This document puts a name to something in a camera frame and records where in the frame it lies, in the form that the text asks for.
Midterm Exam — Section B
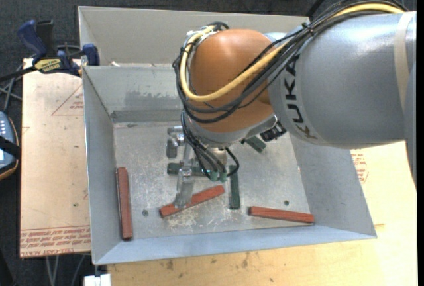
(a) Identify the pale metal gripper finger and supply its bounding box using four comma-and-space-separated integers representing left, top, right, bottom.
174, 167, 187, 209
184, 169, 197, 205

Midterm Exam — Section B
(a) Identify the red-brown flat block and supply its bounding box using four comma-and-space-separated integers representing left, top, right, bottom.
159, 185, 226, 219
248, 205, 315, 224
115, 166, 134, 241

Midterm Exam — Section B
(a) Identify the dark green flat block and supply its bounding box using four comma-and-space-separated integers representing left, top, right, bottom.
243, 134, 268, 154
228, 164, 241, 210

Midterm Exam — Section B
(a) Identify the grey metal bin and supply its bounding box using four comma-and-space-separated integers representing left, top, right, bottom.
78, 5, 378, 266

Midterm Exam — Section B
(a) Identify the brown cardboard board, red print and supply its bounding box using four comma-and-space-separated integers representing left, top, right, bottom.
19, 58, 417, 259

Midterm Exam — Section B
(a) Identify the black cylinder on white bracket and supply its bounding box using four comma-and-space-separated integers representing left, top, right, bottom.
260, 115, 288, 143

